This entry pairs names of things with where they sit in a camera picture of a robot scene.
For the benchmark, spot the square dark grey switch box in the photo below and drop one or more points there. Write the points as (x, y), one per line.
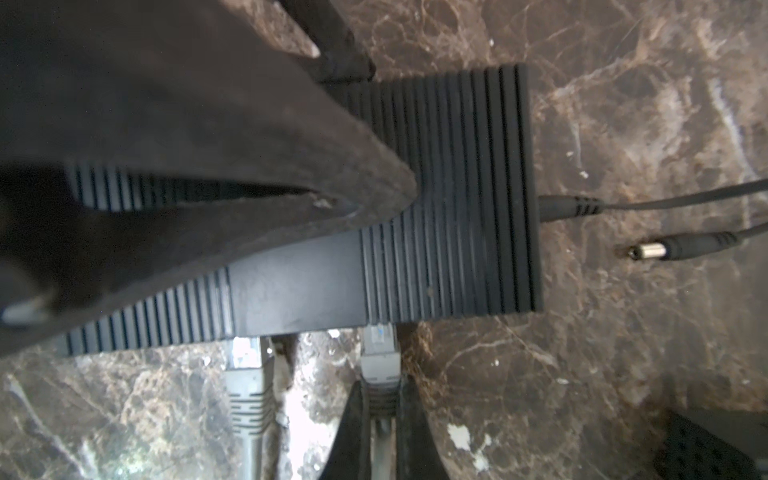
(714, 444)

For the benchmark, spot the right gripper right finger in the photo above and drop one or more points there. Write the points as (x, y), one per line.
(417, 457)

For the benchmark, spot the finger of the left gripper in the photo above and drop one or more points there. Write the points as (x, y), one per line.
(174, 89)
(341, 57)

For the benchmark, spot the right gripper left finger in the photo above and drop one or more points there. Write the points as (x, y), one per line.
(349, 454)

